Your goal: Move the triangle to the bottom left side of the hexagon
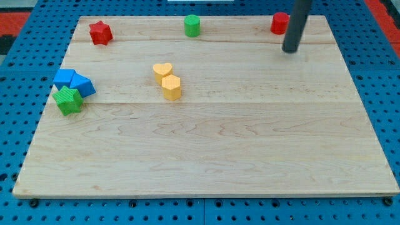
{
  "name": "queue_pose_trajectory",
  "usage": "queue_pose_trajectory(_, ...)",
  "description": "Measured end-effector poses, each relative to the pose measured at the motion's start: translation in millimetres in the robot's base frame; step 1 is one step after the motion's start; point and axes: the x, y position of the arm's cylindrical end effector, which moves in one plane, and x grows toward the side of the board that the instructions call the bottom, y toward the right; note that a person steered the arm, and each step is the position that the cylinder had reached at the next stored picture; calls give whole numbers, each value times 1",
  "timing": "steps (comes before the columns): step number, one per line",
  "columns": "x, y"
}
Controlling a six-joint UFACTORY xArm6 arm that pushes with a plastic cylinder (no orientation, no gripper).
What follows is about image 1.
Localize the green star block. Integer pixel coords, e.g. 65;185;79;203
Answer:
52;86;83;116

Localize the light wooden board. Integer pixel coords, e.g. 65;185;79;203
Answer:
12;16;399;199

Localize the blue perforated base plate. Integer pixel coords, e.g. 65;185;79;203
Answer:
1;1;399;224

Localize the green cylinder block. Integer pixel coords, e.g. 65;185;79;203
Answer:
184;14;201;38

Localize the yellow hexagon block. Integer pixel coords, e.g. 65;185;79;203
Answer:
161;74;182;101

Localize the blue cube block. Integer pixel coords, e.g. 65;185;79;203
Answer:
53;69;76;91

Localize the yellow heart block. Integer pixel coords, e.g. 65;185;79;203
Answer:
152;62;173;85

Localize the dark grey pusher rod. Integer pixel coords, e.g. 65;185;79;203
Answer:
282;0;313;53

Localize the red cylinder block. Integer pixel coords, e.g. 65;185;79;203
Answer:
270;12;290;35

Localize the blue triangle block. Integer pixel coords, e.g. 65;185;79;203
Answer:
69;73;96;98

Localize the red star block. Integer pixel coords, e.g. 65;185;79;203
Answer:
89;21;113;45

